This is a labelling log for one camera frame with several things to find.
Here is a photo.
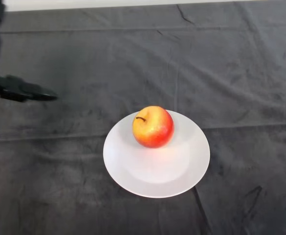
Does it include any red yellow apple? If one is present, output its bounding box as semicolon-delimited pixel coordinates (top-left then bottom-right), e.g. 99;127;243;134
132;105;175;149

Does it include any black velvet table cloth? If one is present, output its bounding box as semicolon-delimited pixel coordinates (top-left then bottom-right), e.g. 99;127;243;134
0;1;286;235

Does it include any round white plate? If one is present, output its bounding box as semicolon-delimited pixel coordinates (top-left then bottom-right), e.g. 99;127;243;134
103;109;211;199

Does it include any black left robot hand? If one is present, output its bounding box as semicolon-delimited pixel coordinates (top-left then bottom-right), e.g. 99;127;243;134
0;0;59;103

